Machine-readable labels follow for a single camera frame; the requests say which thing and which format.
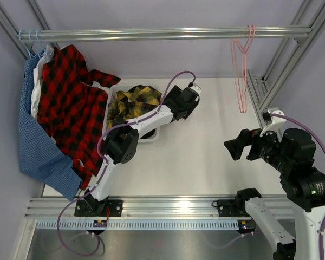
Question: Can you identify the aluminium hanging rail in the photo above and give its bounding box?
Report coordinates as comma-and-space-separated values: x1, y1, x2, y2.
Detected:
18, 25, 312, 43

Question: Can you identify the frame post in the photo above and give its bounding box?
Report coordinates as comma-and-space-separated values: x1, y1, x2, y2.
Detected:
0, 1, 50, 59
243, 0, 325, 166

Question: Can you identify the red black plaid shirt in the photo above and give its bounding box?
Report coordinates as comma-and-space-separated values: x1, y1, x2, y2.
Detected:
37, 45, 121, 189

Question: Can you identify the pink wire hanger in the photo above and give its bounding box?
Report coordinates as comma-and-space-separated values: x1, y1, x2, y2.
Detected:
234, 24, 257, 113
230, 24, 254, 113

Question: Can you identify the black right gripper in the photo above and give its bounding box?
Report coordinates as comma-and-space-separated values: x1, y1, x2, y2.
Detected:
224, 122, 292, 172

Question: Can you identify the white plastic basket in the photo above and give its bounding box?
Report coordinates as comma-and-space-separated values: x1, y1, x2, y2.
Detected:
104, 84, 160, 144

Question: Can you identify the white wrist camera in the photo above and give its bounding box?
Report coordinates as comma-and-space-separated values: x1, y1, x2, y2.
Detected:
260, 107, 286, 137
191, 83, 201, 95

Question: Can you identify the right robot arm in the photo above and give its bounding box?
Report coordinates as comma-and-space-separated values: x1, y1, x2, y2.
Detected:
224, 128, 325, 259

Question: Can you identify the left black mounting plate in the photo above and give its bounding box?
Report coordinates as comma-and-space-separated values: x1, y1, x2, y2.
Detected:
74, 199, 123, 217

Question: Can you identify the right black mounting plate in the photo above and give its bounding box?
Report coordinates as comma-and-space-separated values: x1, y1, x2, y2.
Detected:
212, 198, 250, 217

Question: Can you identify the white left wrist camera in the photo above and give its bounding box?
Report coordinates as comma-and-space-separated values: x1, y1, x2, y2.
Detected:
191, 83, 201, 95

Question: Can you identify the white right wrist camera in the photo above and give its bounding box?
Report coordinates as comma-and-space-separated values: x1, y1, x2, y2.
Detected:
260, 107, 286, 137

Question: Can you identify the blue wire hanger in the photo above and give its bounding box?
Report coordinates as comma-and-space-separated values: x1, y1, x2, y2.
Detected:
29, 30, 43, 59
18, 29, 36, 58
36, 29, 47, 59

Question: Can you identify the white shirt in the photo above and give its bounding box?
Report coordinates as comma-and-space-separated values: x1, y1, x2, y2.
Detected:
30, 45, 54, 119

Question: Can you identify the black mounting plate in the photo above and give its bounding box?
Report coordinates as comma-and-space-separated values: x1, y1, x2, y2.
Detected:
74, 199, 123, 217
212, 198, 250, 217

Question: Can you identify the slotted white cable duct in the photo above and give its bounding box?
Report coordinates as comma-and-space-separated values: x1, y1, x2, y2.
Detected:
36, 219, 239, 231

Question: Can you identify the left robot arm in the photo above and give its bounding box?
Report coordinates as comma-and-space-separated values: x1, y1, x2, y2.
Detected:
83, 83, 201, 216

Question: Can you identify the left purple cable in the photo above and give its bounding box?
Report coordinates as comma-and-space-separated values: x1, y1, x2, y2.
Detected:
55, 70, 197, 257

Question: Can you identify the blue checked shirt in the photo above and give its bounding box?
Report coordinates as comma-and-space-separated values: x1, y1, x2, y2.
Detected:
18, 57, 82, 200

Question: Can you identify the left frame post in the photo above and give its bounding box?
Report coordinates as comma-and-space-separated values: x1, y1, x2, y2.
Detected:
0, 1, 50, 59

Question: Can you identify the yellow plaid shirt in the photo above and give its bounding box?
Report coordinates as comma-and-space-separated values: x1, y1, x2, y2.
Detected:
106, 85, 162, 128

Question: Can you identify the right frame post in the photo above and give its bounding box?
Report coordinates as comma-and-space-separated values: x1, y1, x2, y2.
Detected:
243, 0, 325, 166

